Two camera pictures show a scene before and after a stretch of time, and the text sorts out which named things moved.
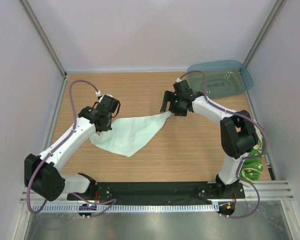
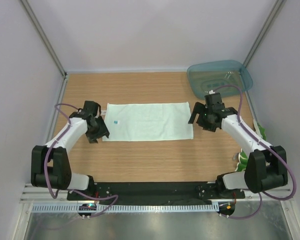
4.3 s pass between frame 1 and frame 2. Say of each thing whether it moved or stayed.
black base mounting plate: stayed
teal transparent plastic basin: stayed
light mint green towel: moved
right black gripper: moved
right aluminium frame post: stayed
